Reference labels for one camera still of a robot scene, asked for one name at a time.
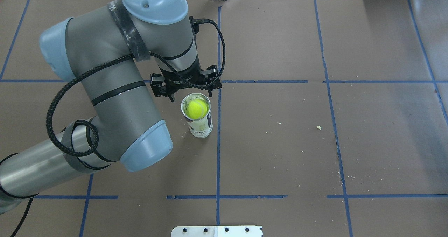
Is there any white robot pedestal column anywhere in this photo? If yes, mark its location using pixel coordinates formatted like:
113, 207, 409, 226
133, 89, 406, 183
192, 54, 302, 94
171, 225, 264, 237

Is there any brown paper table cover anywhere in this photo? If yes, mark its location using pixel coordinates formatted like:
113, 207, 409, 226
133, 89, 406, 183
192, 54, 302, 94
17, 0, 447, 237

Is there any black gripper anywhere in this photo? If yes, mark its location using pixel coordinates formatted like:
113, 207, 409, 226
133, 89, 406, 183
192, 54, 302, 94
150, 60, 222, 103

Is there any white tennis ball can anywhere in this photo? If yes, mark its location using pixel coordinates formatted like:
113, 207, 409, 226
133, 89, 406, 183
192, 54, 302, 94
180, 93, 213, 138

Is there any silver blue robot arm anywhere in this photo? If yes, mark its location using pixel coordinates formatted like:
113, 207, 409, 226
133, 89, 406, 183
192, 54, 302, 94
1, 0, 223, 214

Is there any yellow tennis ball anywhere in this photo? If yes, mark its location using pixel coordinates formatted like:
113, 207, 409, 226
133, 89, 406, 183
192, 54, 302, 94
184, 99, 208, 120

